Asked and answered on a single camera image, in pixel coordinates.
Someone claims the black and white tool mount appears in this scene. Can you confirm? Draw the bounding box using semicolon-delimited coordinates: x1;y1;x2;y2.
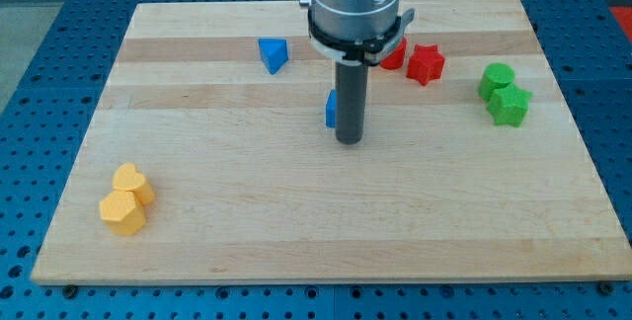
307;9;415;66

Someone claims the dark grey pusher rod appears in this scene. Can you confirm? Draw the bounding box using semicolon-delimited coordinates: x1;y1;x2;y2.
335;63;368;145

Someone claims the blue cube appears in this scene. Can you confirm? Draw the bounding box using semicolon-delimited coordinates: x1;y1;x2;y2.
325;89;337;128

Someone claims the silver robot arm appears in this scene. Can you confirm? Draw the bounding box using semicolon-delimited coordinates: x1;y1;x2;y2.
299;0;415;145

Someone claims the red cylinder block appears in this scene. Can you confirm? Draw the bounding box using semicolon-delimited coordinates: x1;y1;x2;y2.
380;38;408;70

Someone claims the red star block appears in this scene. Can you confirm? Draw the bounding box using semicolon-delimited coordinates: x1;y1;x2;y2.
406;44;445;86

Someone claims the blue triangular prism block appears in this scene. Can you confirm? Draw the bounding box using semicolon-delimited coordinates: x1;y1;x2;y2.
258;38;288;75

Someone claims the green cylinder block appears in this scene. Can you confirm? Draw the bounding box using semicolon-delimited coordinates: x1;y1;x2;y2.
478;62;515;101

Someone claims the green star block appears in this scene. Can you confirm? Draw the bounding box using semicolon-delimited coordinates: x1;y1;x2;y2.
487;83;532;127

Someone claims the light wooden board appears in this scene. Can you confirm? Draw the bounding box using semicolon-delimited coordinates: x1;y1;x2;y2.
32;0;631;285

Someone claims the yellow heart block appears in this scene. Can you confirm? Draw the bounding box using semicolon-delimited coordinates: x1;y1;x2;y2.
112;162;156;205

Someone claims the yellow hexagon block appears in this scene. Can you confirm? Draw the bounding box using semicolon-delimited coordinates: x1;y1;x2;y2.
99;190;146;236

